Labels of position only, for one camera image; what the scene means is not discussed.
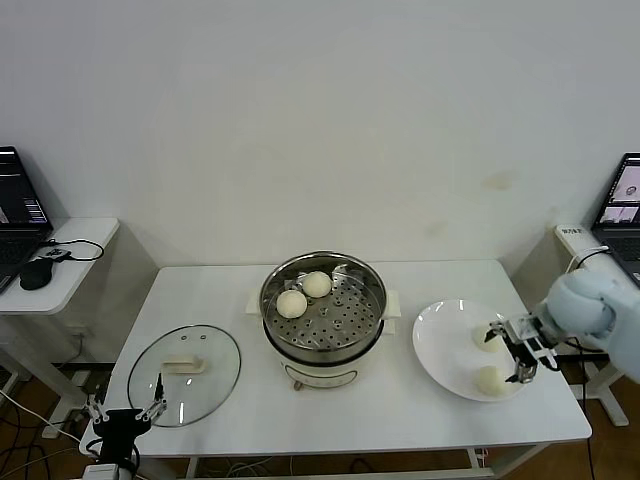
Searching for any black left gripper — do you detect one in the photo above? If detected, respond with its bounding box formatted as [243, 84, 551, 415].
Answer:
[84, 372, 169, 459]

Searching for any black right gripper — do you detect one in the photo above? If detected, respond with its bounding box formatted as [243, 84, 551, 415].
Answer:
[482, 322, 557, 386]

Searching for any white steamed baozi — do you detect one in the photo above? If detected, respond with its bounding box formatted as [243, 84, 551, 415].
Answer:
[302, 271, 331, 300]
[472, 324, 501, 353]
[276, 289, 308, 319]
[473, 365, 512, 400]

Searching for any glass lid with white handle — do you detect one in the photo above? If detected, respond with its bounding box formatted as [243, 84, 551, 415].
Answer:
[126, 323, 243, 428]

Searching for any stainless steel steamer basket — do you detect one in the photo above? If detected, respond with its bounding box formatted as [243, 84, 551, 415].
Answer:
[259, 252, 389, 354]

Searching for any white round plate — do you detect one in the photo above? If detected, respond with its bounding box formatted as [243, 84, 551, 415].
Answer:
[412, 298, 534, 403]

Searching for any white side table with mouse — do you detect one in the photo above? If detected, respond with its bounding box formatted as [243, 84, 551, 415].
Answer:
[0, 215, 161, 416]

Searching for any white labelled power strip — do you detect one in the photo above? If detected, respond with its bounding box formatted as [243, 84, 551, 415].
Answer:
[555, 223, 594, 246]

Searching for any black computer mouse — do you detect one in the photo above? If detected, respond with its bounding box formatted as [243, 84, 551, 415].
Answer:
[18, 257, 55, 290]

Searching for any white electric cooker base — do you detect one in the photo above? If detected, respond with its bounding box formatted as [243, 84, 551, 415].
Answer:
[245, 287, 404, 391]

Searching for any black laptop with pink screen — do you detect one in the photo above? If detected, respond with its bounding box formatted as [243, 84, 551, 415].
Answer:
[591, 152, 640, 289]

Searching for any black laptop with dark screen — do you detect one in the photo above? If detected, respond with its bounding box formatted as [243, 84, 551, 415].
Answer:
[0, 144, 55, 294]

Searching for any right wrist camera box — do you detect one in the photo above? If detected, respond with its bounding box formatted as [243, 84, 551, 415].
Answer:
[502, 315, 540, 342]

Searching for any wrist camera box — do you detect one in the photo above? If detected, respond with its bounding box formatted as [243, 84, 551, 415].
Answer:
[502, 315, 540, 342]
[82, 463, 124, 480]

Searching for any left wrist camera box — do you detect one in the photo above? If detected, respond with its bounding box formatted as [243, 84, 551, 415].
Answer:
[82, 463, 124, 480]

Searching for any black cable with adapter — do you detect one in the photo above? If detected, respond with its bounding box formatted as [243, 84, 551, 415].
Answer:
[564, 247, 614, 401]

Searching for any thin white cable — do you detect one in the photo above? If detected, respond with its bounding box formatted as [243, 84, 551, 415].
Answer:
[567, 243, 611, 301]

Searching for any white table frame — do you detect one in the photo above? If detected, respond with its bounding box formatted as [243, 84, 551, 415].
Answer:
[184, 442, 551, 480]

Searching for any black usb hub with cable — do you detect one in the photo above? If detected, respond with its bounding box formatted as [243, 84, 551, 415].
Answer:
[38, 237, 105, 264]

